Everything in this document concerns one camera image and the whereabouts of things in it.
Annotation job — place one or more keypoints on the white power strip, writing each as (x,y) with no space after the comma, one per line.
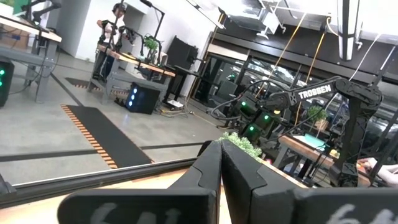
(175,103)

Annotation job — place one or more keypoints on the person's hand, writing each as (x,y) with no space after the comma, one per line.
(385,171)

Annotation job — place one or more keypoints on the wooden workbench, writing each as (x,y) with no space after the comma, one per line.
(46,35)
(136,60)
(298,144)

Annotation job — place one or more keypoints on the potted plant wooden pot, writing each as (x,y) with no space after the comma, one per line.
(317,115)

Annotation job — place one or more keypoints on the computer tower green lights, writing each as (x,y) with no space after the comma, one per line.
(6,84)

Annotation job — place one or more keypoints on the black metal table frame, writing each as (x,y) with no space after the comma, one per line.
(93,180)

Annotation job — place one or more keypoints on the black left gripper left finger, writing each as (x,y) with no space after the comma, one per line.
(155,205)

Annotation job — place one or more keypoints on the green artificial plant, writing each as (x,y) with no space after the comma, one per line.
(245,146)

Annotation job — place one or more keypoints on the black floor mat orange stripes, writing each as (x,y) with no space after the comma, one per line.
(105,137)
(77,82)

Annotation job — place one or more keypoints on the person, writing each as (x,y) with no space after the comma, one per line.
(110,29)

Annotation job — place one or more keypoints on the computer tower blue lights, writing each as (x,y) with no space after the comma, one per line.
(144,99)

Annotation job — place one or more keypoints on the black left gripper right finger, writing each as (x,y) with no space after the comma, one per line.
(280,205)

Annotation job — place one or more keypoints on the background potted plant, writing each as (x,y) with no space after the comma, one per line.
(151,44)

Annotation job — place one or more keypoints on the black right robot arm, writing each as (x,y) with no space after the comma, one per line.
(360,124)

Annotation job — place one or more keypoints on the black background robot arm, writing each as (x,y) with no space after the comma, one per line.
(130,32)

